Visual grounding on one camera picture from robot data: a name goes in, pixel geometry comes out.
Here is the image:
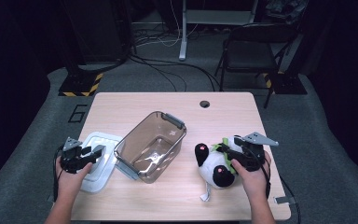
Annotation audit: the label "person's left hand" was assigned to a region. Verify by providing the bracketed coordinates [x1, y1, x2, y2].
[55, 154, 94, 203]

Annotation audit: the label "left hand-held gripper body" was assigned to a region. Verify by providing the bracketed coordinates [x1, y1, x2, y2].
[59, 136, 86, 175]

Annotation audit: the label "bundle of black floor cables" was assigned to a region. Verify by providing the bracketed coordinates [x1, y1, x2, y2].
[130, 27, 222, 93]

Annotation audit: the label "left hand-held gripper cable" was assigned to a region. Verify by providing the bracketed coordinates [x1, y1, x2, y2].
[52, 145, 65, 203]

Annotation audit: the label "white floor cable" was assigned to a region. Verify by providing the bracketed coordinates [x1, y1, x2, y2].
[135, 0, 200, 49]

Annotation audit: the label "black stand base yellow stripes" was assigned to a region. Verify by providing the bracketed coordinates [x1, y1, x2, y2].
[263, 72, 309, 95]
[58, 72, 104, 97]

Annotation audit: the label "grey tape strip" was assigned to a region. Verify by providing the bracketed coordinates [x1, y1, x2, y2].
[273, 195, 296, 205]

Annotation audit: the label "white lid with grey handle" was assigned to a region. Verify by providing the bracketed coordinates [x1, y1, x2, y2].
[79, 131, 124, 194]

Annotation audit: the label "right hand-held gripper cable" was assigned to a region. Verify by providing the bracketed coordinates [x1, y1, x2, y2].
[244, 145, 272, 201]

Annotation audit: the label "clear plastic storage box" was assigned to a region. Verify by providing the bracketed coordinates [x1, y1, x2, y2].
[113, 110, 188, 185]

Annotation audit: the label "hand-held gripper cable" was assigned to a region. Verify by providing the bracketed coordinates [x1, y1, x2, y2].
[52, 145, 65, 203]
[244, 145, 272, 201]

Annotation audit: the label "panda plush toy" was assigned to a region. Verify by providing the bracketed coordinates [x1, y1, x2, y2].
[194, 134, 247, 203]

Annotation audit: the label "black folding chair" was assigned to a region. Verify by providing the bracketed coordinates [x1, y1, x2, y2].
[214, 22, 300, 110]

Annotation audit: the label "black cabinet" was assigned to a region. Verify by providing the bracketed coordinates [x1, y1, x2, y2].
[62, 0, 135, 65]

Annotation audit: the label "white desk frame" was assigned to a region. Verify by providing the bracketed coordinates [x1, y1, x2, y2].
[178, 0, 259, 62]

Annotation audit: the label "person's right hand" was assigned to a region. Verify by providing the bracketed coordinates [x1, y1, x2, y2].
[230, 150, 272, 202]

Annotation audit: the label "black cable at table edge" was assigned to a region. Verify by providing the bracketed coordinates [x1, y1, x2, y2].
[279, 175, 302, 224]

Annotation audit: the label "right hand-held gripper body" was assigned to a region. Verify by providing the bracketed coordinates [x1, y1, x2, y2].
[233, 132, 280, 173]

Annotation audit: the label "dark cloth heap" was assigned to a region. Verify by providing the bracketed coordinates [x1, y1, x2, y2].
[265, 0, 310, 24]

